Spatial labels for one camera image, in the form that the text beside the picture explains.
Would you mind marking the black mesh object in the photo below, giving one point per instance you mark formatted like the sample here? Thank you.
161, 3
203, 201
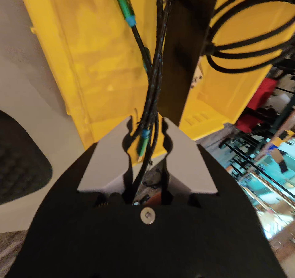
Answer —
18, 162

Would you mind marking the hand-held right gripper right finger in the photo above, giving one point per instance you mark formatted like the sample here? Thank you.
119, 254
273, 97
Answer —
191, 167

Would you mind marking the yellow plastic bin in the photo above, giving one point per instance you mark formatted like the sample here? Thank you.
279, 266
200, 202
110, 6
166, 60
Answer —
92, 52

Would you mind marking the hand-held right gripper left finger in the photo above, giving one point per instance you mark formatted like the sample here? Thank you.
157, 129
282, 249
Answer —
103, 167

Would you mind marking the black tripod legs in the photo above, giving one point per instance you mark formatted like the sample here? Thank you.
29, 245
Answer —
253, 165

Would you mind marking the red fabric bag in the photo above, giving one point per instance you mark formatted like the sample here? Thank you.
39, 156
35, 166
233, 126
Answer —
265, 91
247, 123

